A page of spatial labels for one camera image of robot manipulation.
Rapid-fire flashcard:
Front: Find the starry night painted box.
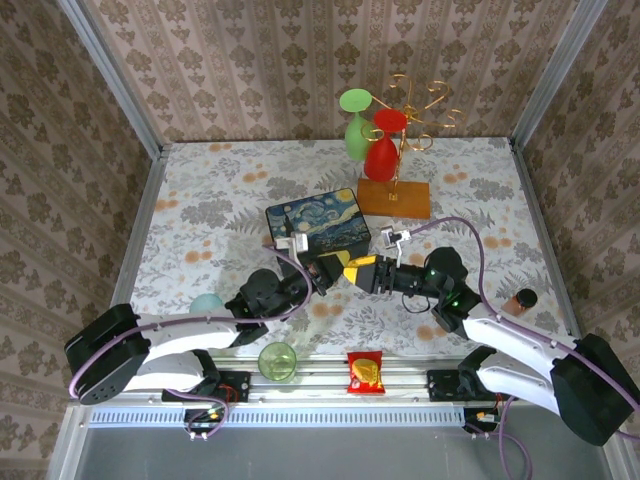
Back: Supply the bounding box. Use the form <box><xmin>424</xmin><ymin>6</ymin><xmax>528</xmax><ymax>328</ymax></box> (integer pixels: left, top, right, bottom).
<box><xmin>264</xmin><ymin>188</ymin><xmax>374</xmax><ymax>276</ymax></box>

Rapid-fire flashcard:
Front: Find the pale teal ball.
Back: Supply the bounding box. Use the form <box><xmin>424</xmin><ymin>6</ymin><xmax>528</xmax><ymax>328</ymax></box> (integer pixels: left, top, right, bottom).
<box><xmin>188</xmin><ymin>293</ymin><xmax>225</xmax><ymax>316</ymax></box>

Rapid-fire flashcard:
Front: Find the green transparent plastic cup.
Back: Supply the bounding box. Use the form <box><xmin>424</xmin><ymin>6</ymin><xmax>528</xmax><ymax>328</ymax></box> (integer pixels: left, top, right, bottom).
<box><xmin>257</xmin><ymin>341</ymin><xmax>298</xmax><ymax>384</ymax></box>

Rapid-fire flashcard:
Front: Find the red snack packet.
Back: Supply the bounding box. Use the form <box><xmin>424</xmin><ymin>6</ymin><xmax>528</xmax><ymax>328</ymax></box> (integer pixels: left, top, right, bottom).
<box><xmin>346</xmin><ymin>350</ymin><xmax>387</xmax><ymax>396</ymax></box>

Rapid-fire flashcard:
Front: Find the red wine glass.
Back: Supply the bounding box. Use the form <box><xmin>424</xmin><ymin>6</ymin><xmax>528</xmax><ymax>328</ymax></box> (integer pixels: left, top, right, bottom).
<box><xmin>363</xmin><ymin>108</ymin><xmax>407</xmax><ymax>183</ymax></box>

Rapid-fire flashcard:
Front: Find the floral table mat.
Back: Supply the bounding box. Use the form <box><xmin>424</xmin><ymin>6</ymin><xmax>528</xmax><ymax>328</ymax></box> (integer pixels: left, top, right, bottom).
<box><xmin>117</xmin><ymin>139</ymin><xmax>574</xmax><ymax>359</ymax></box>

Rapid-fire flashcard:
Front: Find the brown bottle black cap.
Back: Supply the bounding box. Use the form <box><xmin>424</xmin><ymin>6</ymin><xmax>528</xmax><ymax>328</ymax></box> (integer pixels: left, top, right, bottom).
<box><xmin>501</xmin><ymin>288</ymin><xmax>539</xmax><ymax>317</ymax></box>

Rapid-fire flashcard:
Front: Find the green wine glass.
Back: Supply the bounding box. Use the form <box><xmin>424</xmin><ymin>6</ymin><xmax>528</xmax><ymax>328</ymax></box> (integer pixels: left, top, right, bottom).
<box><xmin>338</xmin><ymin>88</ymin><xmax>374</xmax><ymax>162</ymax></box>

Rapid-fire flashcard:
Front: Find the black connector block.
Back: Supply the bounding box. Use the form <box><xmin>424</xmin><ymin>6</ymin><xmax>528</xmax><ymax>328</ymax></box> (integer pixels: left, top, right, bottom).
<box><xmin>462</xmin><ymin>407</ymin><xmax>504</xmax><ymax>435</ymax></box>
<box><xmin>183</xmin><ymin>407</ymin><xmax>224</xmax><ymax>436</ymax></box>

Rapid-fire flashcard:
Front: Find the thin black cable loop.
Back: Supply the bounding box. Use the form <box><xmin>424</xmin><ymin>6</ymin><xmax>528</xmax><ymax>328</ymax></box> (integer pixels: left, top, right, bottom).
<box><xmin>401</xmin><ymin>292</ymin><xmax>434</xmax><ymax>316</ymax></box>

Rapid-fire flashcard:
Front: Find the gold wire rack wooden base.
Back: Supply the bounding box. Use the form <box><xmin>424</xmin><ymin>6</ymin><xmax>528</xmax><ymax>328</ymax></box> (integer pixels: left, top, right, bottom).
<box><xmin>356</xmin><ymin>73</ymin><xmax>469</xmax><ymax>221</ymax></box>

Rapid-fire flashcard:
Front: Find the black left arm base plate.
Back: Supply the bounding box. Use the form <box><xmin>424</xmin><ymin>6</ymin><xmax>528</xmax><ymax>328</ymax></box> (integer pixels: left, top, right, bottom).
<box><xmin>162</xmin><ymin>368</ymin><xmax>251</xmax><ymax>404</ymax></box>

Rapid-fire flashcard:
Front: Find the aluminium mounting rail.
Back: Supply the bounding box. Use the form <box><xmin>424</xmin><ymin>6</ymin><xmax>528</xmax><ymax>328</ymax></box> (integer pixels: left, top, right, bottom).
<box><xmin>74</xmin><ymin>355</ymin><xmax>556</xmax><ymax>407</ymax></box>

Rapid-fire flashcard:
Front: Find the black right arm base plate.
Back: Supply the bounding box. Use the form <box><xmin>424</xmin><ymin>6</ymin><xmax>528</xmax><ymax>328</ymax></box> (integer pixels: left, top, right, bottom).
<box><xmin>427</xmin><ymin>368</ymin><xmax>506</xmax><ymax>404</ymax></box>

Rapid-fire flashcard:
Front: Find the white slotted cable duct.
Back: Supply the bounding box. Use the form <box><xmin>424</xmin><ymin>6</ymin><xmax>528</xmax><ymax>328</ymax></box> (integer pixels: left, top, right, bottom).
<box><xmin>89</xmin><ymin>405</ymin><xmax>464</xmax><ymax>427</ymax></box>

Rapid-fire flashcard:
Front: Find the aluminium table side rail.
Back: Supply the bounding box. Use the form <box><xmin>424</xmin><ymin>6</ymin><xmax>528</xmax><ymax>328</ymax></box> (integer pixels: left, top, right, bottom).
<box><xmin>107</xmin><ymin>144</ymin><xmax>169</xmax><ymax>321</ymax></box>
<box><xmin>508</xmin><ymin>138</ymin><xmax>586</xmax><ymax>346</ymax></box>

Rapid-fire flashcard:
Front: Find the aluminium frame post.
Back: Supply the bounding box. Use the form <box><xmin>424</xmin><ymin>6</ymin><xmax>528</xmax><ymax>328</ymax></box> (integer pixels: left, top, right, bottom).
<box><xmin>57</xmin><ymin>0</ymin><xmax>166</xmax><ymax>157</ymax></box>
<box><xmin>509</xmin><ymin>0</ymin><xmax>611</xmax><ymax>146</ymax></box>

